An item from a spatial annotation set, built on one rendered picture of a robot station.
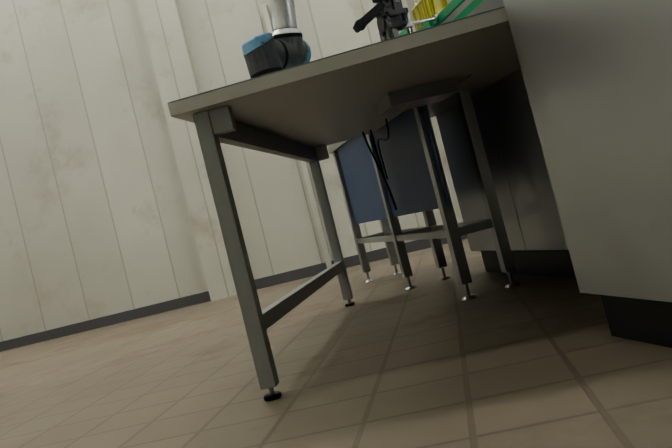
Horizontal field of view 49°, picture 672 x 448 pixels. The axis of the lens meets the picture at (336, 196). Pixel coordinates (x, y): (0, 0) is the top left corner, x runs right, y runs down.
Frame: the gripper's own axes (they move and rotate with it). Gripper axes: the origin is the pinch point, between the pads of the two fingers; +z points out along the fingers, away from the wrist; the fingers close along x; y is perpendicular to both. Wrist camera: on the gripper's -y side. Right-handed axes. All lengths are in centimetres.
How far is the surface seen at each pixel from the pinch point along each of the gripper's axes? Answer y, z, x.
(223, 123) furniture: -60, 16, -44
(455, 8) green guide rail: 22.2, -9.5, -6.4
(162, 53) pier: -65, -117, 365
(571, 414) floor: -23, 84, -114
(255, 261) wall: -34, 62, 363
